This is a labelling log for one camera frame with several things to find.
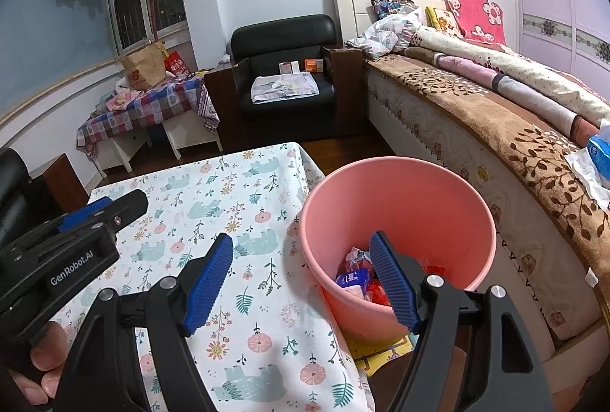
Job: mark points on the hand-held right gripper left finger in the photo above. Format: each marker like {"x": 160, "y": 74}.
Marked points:
{"x": 209, "y": 285}

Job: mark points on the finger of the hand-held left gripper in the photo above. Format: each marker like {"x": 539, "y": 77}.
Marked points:
{"x": 126, "y": 207}
{"x": 81, "y": 214}

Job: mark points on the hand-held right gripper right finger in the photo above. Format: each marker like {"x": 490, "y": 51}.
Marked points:
{"x": 393, "y": 285}

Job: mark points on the blue tissue packet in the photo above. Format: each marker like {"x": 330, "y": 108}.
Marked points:
{"x": 352, "y": 282}

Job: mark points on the white maroon wrapper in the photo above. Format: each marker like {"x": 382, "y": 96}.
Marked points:
{"x": 358, "y": 257}

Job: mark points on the pink plastic bucket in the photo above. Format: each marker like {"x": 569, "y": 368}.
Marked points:
{"x": 405, "y": 197}

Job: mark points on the person's left hand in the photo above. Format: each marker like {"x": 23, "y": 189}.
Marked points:
{"x": 50, "y": 355}

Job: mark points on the yellow patterned floor mat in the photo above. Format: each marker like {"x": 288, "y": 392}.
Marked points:
{"x": 381, "y": 355}

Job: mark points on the black leather sofa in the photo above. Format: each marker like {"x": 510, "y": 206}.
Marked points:
{"x": 12, "y": 197}

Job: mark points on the floral bear print tablecloth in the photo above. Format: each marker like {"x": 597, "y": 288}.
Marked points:
{"x": 214, "y": 202}

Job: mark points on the plaid tablecloth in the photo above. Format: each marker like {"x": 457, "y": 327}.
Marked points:
{"x": 143, "y": 112}

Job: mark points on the white wooden desk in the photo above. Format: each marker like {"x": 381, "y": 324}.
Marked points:
{"x": 190, "y": 133}

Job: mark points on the pink cloth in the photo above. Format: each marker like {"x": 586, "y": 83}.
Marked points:
{"x": 124, "y": 99}

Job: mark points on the brown paper bag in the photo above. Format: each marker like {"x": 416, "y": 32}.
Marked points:
{"x": 143, "y": 69}

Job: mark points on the red gift bag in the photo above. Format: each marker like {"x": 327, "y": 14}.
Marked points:
{"x": 176, "y": 65}

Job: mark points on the bed with cream headboard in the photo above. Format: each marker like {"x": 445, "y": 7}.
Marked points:
{"x": 429, "y": 121}

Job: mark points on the black leather armchair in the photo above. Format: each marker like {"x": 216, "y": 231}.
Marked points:
{"x": 286, "y": 107}

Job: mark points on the barred window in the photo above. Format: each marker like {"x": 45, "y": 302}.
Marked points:
{"x": 128, "y": 16}

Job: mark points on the brown leaf pattern blanket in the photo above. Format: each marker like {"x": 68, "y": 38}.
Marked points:
{"x": 476, "y": 107}

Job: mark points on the red coat rack pole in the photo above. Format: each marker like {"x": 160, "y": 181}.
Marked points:
{"x": 153, "y": 12}

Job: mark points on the pale printed plastic bag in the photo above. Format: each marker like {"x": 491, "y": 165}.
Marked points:
{"x": 286, "y": 88}

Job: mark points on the white orange box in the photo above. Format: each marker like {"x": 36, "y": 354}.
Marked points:
{"x": 289, "y": 68}

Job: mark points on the white crumpled tissue sheet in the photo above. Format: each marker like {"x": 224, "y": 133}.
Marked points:
{"x": 584, "y": 171}

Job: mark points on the rolled patchwork quilt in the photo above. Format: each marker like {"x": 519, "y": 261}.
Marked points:
{"x": 514, "y": 83}

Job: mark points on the blue tissue pack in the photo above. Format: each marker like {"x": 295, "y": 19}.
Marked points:
{"x": 600, "y": 154}

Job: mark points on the crumpled white quilt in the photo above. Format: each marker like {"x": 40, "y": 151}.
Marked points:
{"x": 386, "y": 35}

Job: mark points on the yellow pillow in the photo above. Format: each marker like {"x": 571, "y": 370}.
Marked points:
{"x": 445, "y": 21}

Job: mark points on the blue floral pillow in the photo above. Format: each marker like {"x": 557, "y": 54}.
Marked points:
{"x": 388, "y": 7}

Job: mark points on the red flower pillow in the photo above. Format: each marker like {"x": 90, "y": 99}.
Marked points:
{"x": 476, "y": 12}

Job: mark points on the lilac wardrobe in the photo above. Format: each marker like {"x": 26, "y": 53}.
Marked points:
{"x": 562, "y": 12}

